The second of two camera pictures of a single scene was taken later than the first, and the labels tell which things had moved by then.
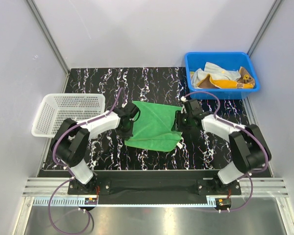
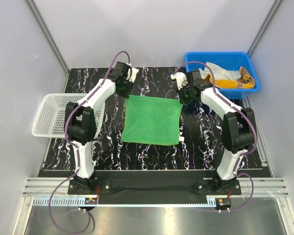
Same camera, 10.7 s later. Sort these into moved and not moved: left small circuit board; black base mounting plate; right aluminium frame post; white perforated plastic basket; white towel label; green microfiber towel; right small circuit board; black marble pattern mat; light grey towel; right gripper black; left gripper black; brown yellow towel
Moved: left gripper black; right gripper black; green microfiber towel; white towel label
Not moved: left small circuit board; right small circuit board; black base mounting plate; light grey towel; right aluminium frame post; brown yellow towel; white perforated plastic basket; black marble pattern mat
